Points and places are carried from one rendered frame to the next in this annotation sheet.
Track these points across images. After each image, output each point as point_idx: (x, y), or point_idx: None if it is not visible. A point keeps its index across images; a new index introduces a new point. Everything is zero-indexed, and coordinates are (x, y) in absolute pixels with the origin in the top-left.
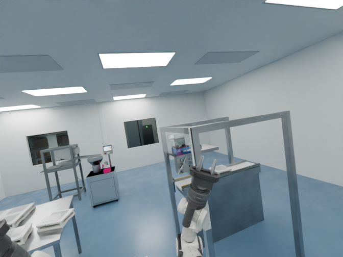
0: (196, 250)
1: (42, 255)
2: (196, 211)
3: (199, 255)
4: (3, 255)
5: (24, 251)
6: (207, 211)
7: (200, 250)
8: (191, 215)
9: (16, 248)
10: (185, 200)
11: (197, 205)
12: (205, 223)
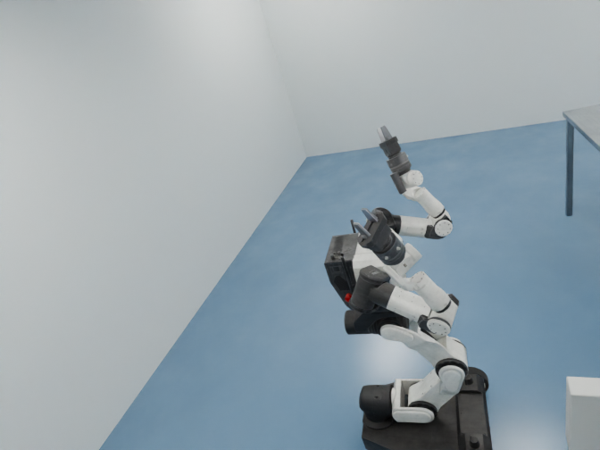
0: (412, 303)
1: (410, 175)
2: None
3: (397, 297)
4: (389, 156)
5: (400, 163)
6: (569, 419)
7: (421, 317)
8: None
9: (395, 158)
10: (406, 246)
11: None
12: (566, 426)
